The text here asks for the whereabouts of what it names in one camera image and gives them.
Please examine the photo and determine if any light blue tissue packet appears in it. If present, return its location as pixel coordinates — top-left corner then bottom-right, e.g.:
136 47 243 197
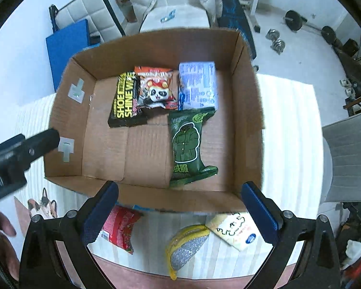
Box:
178 61 219 111

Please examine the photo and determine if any blue board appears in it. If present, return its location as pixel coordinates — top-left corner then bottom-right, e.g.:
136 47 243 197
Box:
46 19 91 92

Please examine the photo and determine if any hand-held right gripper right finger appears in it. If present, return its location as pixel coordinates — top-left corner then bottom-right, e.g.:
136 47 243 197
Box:
241 181 342 289

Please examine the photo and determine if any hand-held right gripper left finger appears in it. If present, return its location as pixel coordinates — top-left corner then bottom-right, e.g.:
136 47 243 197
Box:
18 181 121 289

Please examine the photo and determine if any blue black weight bench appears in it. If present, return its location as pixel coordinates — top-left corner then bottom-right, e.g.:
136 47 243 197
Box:
218 0 263 61

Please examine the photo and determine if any wooden stool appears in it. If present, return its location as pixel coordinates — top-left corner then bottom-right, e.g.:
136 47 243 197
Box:
343 92 361 117

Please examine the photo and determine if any white cushioned chair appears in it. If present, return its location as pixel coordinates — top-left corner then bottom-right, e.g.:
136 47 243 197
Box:
50 0 127 47

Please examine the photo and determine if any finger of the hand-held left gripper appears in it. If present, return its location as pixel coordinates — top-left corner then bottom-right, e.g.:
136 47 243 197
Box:
26 128 61 164

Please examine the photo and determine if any person's left hand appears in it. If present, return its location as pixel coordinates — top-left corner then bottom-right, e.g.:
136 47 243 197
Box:
0 203 20 281

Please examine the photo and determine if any black barbell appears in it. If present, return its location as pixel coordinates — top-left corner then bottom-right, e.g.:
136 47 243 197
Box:
284 10 338 44

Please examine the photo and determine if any yellow silver scrub sponge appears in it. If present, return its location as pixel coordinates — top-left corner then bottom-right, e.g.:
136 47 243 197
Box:
165 224 211 280

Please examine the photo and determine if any grey fabric chair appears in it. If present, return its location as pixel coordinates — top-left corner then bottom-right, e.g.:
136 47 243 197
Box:
322 117 361 204

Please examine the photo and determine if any small blue wrapper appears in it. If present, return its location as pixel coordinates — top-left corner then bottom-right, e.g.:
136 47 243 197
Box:
160 10 177 23

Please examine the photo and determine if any white padded seat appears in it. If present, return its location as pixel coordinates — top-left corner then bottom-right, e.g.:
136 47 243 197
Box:
138 4 211 33

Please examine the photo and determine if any red snack packet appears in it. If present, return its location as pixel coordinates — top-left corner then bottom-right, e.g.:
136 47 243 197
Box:
98 205 144 255

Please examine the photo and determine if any brown cardboard box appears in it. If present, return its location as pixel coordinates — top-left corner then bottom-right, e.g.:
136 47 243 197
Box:
44 28 265 214

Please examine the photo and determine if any orange panda snack packet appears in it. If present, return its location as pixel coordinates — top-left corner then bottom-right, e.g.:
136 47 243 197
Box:
133 66 180 111

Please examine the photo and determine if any white cloth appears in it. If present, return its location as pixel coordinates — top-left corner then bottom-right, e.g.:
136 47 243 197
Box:
346 239 361 263

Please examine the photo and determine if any cream printed packet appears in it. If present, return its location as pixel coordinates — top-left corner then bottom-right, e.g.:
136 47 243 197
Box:
205 211 261 252

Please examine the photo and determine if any black wipes packet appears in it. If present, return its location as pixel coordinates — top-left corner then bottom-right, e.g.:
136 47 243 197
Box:
108 72 148 128

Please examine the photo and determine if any green snack packet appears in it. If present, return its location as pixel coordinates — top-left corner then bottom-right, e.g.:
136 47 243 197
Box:
168 107 219 188

